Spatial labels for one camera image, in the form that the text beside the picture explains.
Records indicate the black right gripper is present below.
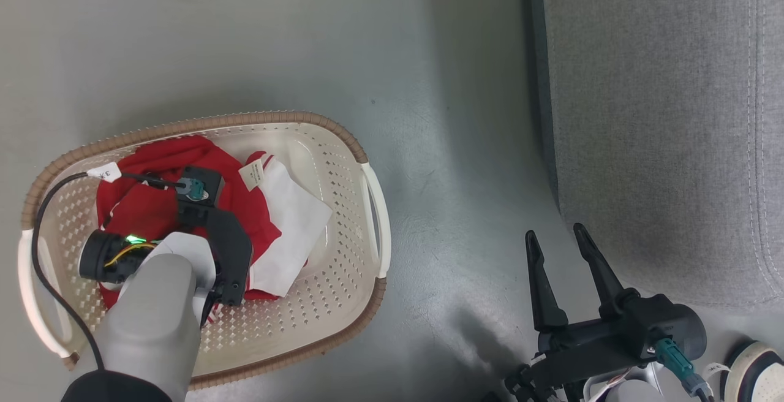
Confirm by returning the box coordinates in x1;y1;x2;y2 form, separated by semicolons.
505;222;660;402

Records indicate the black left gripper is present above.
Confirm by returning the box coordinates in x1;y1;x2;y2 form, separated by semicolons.
176;202;254;308

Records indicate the red and white jersey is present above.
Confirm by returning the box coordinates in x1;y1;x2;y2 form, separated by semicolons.
96;135;335;324

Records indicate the cream perforated laundry basket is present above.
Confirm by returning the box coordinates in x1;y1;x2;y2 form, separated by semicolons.
17;111;392;390

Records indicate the grey fabric sofa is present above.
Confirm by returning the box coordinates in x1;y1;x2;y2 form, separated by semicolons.
522;0;784;317

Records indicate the teal connector cable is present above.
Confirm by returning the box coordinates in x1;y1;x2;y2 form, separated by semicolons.
653;337;716;402

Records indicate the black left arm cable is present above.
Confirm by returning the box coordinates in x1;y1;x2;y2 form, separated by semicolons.
32;163;186;371

